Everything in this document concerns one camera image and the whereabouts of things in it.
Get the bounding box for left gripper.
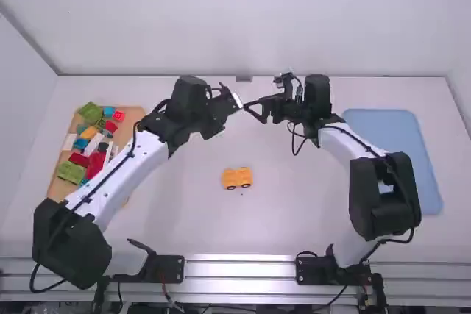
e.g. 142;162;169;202
198;82;241;142

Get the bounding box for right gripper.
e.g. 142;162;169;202
244;88;307;126

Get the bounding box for yellow toy car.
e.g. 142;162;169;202
221;166;255;192

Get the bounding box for blue mat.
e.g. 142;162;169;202
341;109;445;215

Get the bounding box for silver rails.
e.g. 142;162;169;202
0;254;471;308

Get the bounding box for tan tray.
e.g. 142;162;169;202
47;105;148;205

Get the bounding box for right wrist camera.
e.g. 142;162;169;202
272;71;297;90

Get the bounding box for black cable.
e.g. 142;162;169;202
29;262;71;294
289;121;314;157
367;227;415;256

